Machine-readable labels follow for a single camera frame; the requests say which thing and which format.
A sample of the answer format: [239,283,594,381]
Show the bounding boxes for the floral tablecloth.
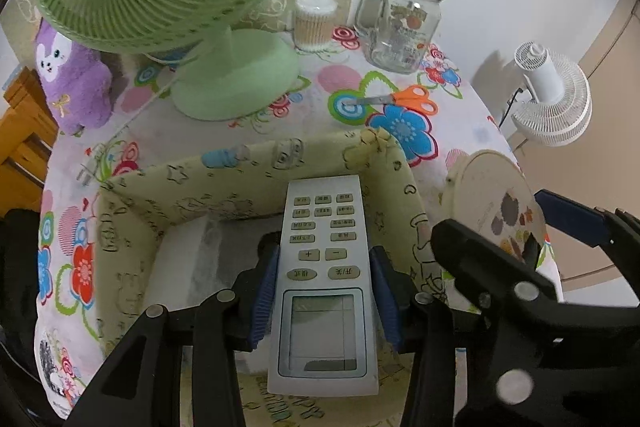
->
[32,24,561,427]

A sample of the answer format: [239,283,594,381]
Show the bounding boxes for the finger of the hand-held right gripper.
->
[431,218,563,308]
[534,189,640,308]

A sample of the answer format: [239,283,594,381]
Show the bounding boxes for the yellow cartoon fabric storage box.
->
[95,127,451,427]

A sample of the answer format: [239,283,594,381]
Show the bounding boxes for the glass mug jar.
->
[354,0,449,75]

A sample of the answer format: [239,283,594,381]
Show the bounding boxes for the orange handled scissors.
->
[357,85,439,114]

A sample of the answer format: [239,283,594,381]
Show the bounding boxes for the black power cable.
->
[500,87,523,128]

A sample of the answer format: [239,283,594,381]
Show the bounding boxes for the white clip fan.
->
[511,41,592,148]

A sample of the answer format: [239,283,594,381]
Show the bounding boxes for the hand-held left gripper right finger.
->
[369,246,457,427]

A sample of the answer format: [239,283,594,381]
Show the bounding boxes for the wooden chair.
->
[0,69,61,215]

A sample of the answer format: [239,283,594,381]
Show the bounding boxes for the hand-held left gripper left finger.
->
[70,232,281,427]

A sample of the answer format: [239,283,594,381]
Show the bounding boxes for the white foam lining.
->
[145,214,281,308]

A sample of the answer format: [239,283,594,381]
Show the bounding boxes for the white remote control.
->
[267,174,379,398]

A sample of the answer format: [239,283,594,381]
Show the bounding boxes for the purple plush toy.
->
[34,19,113,135]

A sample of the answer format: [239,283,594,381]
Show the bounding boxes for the cotton swab container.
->
[292,0,338,52]

